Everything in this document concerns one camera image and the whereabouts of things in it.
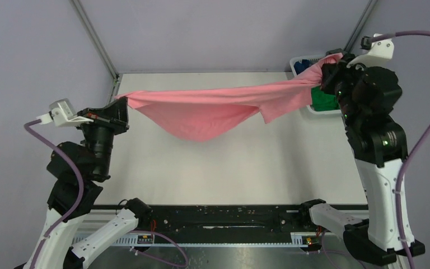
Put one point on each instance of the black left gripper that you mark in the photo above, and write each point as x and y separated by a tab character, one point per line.
115	115

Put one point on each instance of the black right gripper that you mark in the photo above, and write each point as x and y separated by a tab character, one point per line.
332	71

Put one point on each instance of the pink t-shirt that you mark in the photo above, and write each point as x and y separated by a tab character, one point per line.
201	115

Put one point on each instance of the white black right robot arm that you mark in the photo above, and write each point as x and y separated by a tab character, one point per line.
366	96

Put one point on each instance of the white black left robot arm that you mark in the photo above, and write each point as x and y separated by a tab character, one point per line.
79	170

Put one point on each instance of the green t-shirt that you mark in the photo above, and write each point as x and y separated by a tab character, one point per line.
322	102

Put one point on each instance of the white laundry basket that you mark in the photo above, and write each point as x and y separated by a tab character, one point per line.
314	75

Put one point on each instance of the blue garment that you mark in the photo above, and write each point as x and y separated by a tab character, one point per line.
301	65

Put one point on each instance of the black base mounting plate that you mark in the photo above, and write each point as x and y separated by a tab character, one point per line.
226	223

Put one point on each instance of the aluminium frame rails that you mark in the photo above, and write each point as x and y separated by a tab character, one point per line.
111	77

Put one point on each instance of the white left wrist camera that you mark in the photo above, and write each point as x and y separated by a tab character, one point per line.
62	114

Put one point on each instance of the white slotted cable duct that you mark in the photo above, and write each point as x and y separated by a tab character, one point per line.
289	240

